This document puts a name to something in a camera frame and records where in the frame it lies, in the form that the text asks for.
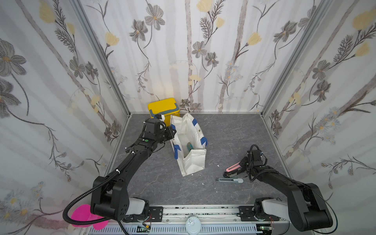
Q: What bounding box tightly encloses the black corrugated left cable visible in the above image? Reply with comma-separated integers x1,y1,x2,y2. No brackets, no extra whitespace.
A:
62,173,122,226

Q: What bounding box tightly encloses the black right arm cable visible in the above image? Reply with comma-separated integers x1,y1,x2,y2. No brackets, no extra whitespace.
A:
311,187,338,235

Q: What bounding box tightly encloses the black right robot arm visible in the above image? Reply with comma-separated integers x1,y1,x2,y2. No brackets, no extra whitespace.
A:
241,145,337,232

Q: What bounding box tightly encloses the yellow plastic box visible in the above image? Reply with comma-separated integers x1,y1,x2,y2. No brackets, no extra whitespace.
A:
148,98,180,126

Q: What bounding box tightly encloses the magenta plastic funnel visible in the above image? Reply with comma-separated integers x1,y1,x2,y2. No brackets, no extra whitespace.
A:
71,204,109,230

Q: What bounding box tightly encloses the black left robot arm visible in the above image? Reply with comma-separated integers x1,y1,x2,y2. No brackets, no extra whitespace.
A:
91,118,177,221

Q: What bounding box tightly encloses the white Doraemon tote bag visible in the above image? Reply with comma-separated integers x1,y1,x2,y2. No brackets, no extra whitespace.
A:
170,113,208,177

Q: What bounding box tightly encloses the grey blue utility knife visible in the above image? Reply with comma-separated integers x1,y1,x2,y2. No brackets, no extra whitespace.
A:
216,177,244,184

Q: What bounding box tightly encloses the teal art knife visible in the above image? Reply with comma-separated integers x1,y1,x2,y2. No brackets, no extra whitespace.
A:
186,142,194,152

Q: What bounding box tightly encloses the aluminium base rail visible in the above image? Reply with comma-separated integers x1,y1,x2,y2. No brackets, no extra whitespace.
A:
82,205,301,235

